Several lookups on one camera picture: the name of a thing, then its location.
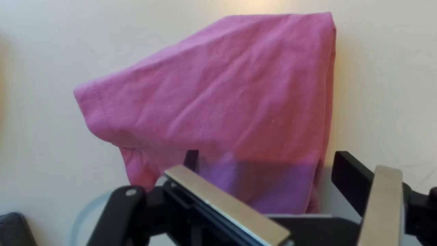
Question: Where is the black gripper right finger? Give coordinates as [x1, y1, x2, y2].
[330, 150, 437, 246]

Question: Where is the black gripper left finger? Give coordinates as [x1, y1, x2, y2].
[85, 149, 292, 246]

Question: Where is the pink towel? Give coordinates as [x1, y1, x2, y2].
[73, 11, 338, 216]

